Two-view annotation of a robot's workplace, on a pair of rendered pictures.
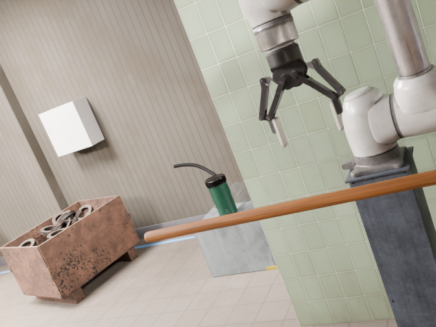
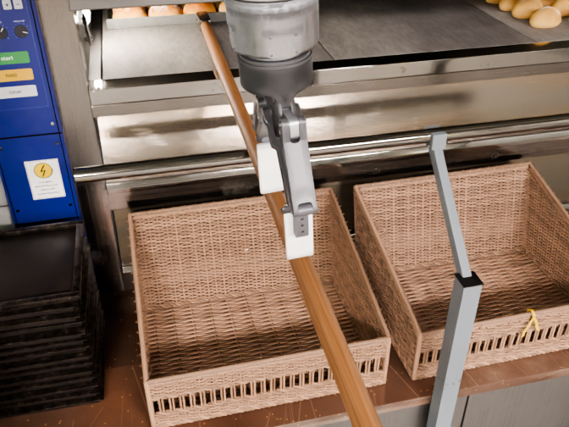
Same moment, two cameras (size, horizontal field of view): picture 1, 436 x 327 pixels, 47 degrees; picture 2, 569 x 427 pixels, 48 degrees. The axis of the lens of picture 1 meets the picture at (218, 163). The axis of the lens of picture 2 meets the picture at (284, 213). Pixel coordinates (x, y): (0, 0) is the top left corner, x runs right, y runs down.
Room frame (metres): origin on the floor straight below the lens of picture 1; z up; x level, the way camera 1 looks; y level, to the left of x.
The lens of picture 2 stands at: (1.51, 0.24, 1.75)
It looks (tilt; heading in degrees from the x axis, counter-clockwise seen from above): 34 degrees down; 228
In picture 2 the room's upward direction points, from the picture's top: straight up
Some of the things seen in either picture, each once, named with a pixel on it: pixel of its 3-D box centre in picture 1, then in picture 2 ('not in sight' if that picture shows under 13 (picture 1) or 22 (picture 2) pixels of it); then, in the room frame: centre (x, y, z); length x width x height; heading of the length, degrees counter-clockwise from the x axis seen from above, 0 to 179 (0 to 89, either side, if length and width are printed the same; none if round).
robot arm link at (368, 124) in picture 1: (368, 119); not in sight; (1.69, -0.54, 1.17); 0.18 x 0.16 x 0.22; 58
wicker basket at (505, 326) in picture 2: not in sight; (477, 259); (0.25, -0.41, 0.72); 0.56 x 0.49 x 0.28; 153
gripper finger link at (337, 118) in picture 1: (336, 115); (270, 168); (1.07, -0.28, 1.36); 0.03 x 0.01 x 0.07; 152
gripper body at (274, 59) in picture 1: (287, 67); (277, 90); (1.11, -0.22, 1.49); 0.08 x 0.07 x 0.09; 62
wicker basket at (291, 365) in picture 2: not in sight; (251, 295); (0.79, -0.70, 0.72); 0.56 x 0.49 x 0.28; 152
